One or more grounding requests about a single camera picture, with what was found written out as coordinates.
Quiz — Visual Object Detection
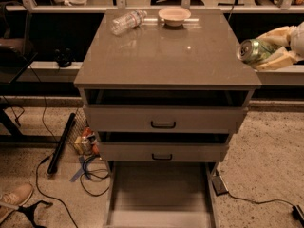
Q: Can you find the green soda can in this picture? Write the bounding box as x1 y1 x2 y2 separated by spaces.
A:
237 39 280 65

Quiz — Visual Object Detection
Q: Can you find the black chair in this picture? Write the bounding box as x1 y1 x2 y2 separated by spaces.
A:
0 1 37 85

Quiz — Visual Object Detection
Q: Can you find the grey open bottom drawer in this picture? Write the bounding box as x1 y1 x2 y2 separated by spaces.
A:
103 161 219 228

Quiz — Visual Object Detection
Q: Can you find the grey middle drawer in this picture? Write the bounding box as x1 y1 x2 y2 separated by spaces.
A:
99 142 229 162

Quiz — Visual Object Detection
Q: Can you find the wire basket with items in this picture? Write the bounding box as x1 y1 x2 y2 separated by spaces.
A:
67 108 99 156

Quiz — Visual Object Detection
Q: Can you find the black power adapter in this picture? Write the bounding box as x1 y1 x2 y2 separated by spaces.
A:
212 176 228 196

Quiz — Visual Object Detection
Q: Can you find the clear plastic water bottle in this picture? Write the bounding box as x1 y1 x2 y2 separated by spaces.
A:
111 9 147 35

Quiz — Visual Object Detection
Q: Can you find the black clamp on rail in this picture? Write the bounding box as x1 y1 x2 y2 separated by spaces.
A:
54 48 73 67

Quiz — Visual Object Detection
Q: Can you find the grey top drawer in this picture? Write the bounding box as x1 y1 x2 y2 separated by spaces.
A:
84 105 247 133

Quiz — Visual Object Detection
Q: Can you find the tan shoe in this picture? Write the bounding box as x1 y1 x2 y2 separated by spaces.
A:
0 183 33 223

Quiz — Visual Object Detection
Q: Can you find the black floor cable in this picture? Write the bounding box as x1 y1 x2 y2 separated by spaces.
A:
28 65 80 228

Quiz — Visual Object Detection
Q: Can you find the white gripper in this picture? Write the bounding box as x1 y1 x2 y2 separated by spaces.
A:
254 22 304 71

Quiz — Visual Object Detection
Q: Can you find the black tripod stand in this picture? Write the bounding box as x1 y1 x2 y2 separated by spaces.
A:
0 200 52 228

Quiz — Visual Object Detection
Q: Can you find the black tube on floor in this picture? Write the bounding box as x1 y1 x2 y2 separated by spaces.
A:
47 113 76 175

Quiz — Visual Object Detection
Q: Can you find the grey drawer cabinet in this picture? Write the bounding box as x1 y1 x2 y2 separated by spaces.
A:
73 8 262 228

